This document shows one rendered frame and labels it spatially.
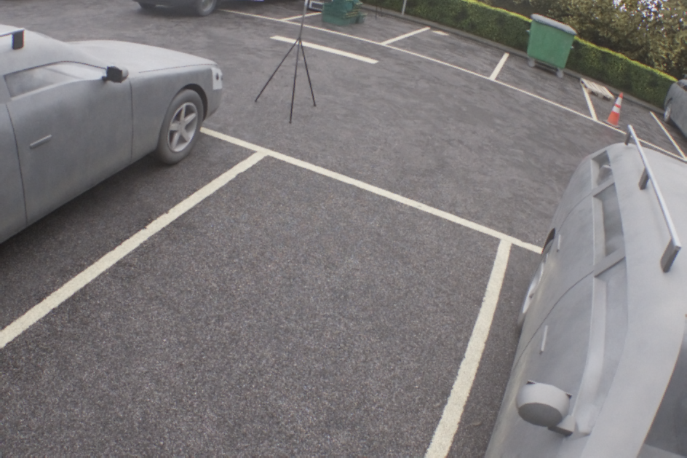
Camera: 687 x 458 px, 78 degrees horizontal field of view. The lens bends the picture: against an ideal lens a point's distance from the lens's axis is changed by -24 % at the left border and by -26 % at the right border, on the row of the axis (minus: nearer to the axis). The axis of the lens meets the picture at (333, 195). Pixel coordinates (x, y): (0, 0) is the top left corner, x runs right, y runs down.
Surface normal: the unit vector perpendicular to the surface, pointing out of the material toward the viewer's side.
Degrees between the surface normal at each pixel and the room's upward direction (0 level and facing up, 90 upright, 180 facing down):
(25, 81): 56
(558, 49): 94
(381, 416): 0
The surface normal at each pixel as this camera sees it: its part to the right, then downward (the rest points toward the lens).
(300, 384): 0.18, -0.87
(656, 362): -0.36, -0.76
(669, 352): -0.23, -0.68
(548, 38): -0.35, 0.46
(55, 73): 0.85, -0.24
